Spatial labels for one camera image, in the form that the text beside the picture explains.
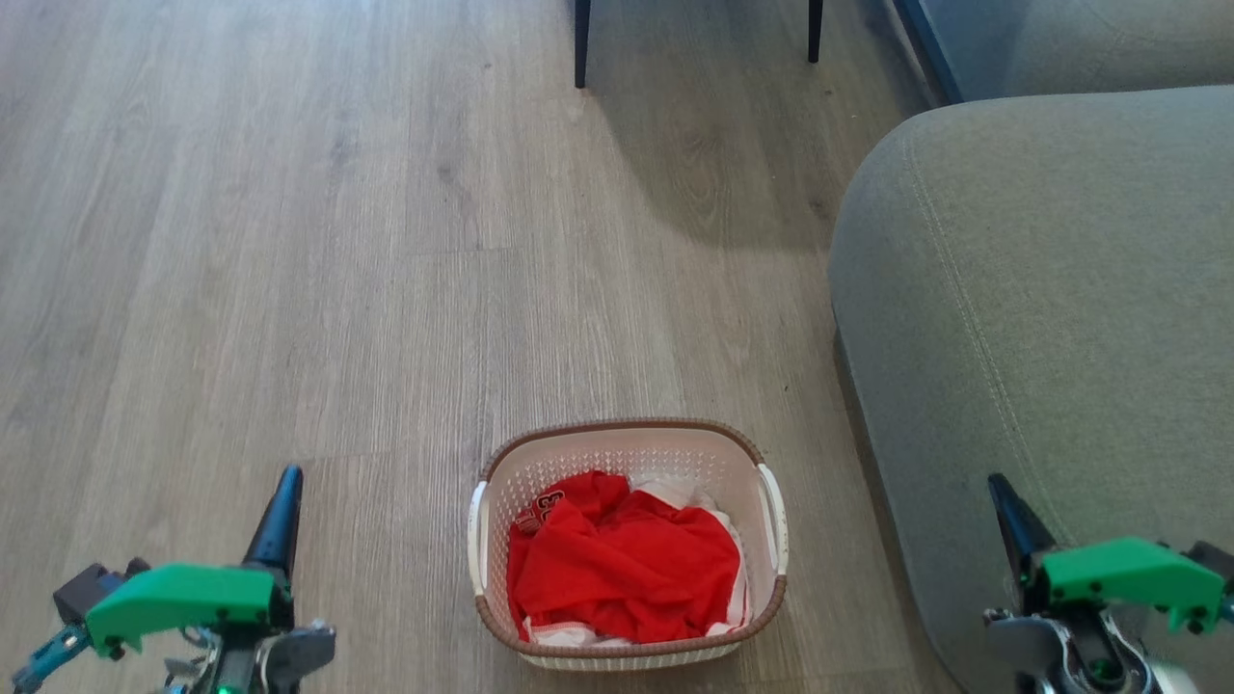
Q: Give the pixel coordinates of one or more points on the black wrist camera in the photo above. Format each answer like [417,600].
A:
[82,588]
[1213,557]

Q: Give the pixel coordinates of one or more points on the grey fabric sofa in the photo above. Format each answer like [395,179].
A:
[1041,289]

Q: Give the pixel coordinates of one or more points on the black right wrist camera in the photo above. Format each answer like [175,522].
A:
[1213,557]

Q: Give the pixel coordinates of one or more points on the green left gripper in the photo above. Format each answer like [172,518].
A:
[193,598]

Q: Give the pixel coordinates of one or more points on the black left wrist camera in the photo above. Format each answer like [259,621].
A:
[82,588]

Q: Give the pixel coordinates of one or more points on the teal left gripper connector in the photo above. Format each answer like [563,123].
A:
[43,660]

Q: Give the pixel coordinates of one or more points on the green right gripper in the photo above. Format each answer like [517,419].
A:
[1128,573]

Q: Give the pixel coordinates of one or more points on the white garment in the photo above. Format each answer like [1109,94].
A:
[675,493]

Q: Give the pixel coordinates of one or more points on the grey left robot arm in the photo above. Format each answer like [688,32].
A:
[299,651]

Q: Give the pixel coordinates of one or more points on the grey upholstered seat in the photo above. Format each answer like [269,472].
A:
[1089,39]

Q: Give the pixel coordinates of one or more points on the white brown-rimmed laundry basket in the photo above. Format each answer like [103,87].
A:
[627,453]

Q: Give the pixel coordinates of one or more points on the red jersey garment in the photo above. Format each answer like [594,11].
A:
[627,569]

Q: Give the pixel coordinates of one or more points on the black chair leg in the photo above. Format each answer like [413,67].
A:
[582,43]
[816,29]

